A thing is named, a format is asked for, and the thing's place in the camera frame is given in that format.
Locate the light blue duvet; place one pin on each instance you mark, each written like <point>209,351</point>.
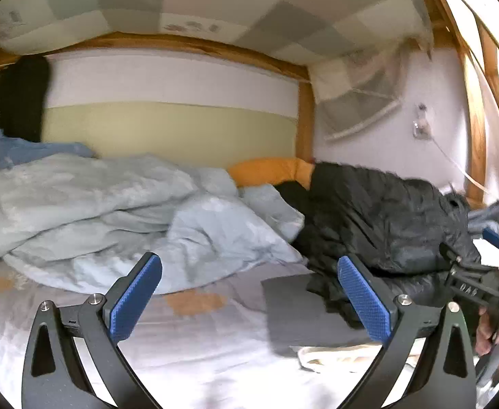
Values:
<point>104,204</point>

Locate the wooden bed frame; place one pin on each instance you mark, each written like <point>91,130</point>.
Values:
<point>304,115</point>

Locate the black puffer jacket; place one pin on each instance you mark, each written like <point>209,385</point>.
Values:
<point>381,221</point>

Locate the grey blue cloth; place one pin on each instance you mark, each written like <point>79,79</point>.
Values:
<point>486,217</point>

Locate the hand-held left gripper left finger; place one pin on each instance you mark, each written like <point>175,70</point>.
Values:
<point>136,298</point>

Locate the white wall socket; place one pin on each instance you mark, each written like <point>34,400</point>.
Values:
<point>422,125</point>

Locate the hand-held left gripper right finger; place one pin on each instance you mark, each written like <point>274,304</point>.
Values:
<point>364,302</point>

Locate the black hanging garment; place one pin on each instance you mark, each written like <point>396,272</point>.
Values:
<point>23,102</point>

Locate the white mesh hanging pocket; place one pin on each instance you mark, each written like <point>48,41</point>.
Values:
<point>360,93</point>

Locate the black cloth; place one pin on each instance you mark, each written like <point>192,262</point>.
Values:
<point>294,198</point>

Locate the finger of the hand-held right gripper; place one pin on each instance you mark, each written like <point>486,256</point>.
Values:
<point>471,281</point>
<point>494,237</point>

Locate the orange pillow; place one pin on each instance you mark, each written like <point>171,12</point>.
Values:
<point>270,170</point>

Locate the cream cloth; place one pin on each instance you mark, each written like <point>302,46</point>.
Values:
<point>339,358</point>

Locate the blue pillow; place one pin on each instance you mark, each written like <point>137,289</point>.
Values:
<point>19,151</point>

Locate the checked bunk mattress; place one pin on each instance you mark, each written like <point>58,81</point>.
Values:
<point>232,0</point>

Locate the person's right hand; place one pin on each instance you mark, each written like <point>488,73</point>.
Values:
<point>486,332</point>

